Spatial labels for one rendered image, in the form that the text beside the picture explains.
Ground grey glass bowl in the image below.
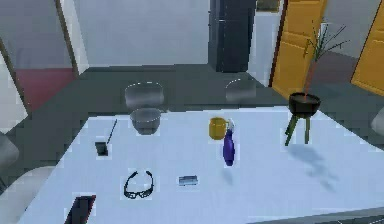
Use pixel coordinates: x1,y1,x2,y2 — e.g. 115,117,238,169
129,107,162,136

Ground yellow mug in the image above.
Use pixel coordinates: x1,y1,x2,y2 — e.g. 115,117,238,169
208,116,230,141

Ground transparent grey chair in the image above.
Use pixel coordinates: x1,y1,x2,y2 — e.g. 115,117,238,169
225,78,258,104
124,81,166,113

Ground black eyeglasses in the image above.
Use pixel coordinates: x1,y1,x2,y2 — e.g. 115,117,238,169
123,170,155,200

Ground white table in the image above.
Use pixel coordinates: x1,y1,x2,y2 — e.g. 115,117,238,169
17,105,384,224

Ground house plant in black pot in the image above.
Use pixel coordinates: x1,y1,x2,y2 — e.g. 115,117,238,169
284,19,351,147

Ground yellow room door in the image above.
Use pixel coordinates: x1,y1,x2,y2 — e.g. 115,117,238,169
269,0,329,100
350,0,384,98

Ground black and red phone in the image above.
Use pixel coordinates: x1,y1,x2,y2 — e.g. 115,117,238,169
64,194,97,224

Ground white chair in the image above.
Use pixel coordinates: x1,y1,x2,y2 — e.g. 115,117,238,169
0,166,56,224
370,106,384,137

